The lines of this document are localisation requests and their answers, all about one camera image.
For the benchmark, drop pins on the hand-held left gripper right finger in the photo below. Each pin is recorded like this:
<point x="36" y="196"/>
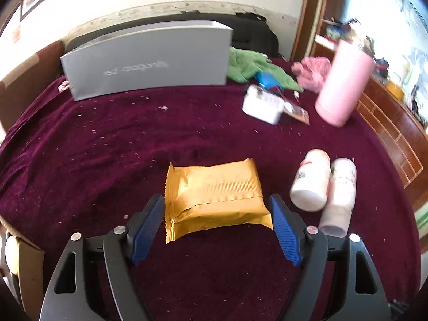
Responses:
<point x="284" y="230"/>

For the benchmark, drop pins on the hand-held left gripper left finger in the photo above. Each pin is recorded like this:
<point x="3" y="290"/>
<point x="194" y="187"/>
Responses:
<point x="147" y="230"/>

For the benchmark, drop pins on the yellow snack packet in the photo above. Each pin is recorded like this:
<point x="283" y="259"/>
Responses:
<point x="214" y="194"/>

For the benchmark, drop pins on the shallow cardboard box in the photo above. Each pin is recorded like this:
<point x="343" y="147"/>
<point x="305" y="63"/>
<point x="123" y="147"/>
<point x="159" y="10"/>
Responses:
<point x="31" y="274"/>

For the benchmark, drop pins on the white bottle red label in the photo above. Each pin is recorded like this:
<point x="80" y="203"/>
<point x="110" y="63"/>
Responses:
<point x="309" y="184"/>

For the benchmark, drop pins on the white pale pink bottle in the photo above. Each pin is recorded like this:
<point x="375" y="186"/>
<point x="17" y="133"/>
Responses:
<point x="339" y="200"/>

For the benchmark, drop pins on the small clear brown packet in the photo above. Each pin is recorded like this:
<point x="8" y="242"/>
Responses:
<point x="297" y="113"/>

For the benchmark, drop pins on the white plastic case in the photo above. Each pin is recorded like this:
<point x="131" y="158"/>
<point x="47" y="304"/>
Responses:
<point x="262" y="105"/>

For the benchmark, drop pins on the yellow round container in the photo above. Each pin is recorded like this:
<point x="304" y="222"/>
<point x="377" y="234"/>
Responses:
<point x="11" y="254"/>

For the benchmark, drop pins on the wooden shelf unit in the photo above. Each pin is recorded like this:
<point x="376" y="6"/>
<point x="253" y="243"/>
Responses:
<point x="388" y="123"/>

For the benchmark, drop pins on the small blue object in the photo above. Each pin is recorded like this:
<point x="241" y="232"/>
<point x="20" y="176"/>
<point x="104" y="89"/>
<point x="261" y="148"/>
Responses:
<point x="267" y="80"/>

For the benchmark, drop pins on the pink tumbler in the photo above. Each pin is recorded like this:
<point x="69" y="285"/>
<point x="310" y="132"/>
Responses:
<point x="344" y="83"/>

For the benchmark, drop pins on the pink cloth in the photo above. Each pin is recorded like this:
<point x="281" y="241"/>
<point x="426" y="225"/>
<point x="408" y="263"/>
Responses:
<point x="312" y="72"/>

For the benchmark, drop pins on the green cloth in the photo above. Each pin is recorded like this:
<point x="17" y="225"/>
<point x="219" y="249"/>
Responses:
<point x="250" y="65"/>

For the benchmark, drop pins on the grey shoebox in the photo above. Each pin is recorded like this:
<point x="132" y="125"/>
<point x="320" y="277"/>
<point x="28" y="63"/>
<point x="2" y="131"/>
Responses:
<point x="143" y="60"/>

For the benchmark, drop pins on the yellow cup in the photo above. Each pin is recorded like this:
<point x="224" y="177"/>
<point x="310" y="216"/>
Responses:
<point x="395" y="90"/>

